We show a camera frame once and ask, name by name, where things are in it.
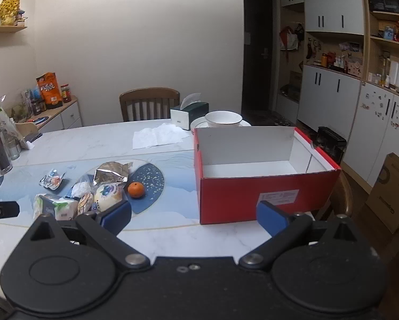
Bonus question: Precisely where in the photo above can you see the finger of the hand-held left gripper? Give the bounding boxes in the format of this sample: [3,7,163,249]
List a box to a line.
[0,201,20,227]

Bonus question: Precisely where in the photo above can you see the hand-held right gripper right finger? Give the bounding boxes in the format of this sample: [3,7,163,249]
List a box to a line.
[239,201,371,269]

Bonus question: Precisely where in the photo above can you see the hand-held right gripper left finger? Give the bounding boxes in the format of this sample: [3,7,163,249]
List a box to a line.
[18,200,151,269]

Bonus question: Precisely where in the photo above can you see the round bun package blue label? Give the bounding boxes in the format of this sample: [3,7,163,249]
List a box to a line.
[93,183,124,213]

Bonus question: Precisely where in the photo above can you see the orange tangerine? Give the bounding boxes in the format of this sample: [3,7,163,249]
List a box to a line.
[128,182,146,199]

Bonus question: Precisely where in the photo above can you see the red cardboard box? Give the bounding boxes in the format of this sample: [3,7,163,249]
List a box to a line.
[193,126,342,225]

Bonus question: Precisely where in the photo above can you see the silver foil snack bag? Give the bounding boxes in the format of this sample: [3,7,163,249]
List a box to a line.
[93,161,134,185]

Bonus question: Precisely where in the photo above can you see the white marble desktop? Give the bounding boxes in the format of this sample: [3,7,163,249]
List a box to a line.
[0,117,320,320]

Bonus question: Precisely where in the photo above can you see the round cookie package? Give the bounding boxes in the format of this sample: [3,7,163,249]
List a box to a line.
[77,192,94,215]

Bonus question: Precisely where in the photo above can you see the white crumpled plastic packet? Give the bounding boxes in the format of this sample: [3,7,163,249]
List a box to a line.
[64,173,94,199]

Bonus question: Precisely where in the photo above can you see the blue printed placemat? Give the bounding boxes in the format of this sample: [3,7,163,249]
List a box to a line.
[0,149,201,231]

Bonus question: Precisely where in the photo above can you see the small clear snack packet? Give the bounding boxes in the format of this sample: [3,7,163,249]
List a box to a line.
[39,169,67,191]

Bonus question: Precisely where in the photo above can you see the wooden round-back chair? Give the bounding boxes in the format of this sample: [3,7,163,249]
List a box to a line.
[314,170,354,222]

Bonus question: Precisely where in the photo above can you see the white paper napkin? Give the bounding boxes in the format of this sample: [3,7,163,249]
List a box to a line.
[132,122,193,150]

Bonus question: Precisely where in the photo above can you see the white gold-rimmed plate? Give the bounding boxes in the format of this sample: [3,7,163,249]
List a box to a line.
[190,117,250,129]
[190,120,253,130]

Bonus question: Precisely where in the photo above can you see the white bowl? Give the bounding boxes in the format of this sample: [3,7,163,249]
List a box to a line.
[204,111,244,128]

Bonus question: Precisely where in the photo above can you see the low white side cabinet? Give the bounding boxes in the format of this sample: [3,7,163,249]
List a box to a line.
[6,96,83,134]

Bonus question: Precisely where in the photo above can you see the wooden slat-back chair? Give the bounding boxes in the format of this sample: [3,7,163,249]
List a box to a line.
[119,87,181,123]

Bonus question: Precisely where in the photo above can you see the dark green tissue box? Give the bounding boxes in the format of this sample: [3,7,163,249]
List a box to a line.
[170,92,209,131]

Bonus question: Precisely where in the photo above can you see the brown cardboard carton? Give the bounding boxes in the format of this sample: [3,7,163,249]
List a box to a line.
[365,152,399,234]

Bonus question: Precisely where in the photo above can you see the orange snack bag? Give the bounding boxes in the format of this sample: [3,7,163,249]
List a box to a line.
[36,71,63,109]

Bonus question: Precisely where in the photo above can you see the white cabinet with stickers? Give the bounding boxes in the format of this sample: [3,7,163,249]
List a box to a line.
[341,82,399,214]

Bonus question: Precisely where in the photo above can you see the dark wooden door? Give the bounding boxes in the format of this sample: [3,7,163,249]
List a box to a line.
[242,0,281,116]

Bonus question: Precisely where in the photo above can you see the pink patterned box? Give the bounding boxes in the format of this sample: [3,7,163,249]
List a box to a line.
[348,56,364,76]

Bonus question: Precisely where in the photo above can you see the red white hanging bag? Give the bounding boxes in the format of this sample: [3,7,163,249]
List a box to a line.
[279,24,304,53]

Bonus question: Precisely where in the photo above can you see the white tall boxes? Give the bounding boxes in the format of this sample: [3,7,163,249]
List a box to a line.
[389,58,399,89]

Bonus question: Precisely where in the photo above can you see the golden ornament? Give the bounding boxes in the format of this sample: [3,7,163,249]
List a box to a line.
[0,0,21,26]

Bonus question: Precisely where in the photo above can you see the wooden open shelving unit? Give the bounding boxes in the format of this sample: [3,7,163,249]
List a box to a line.
[362,0,399,98]

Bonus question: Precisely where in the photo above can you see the white cabinet black handles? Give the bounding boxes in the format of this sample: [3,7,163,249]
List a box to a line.
[296,63,362,134]

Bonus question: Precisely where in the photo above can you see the white upper wall cabinet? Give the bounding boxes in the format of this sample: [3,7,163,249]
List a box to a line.
[279,0,365,36]

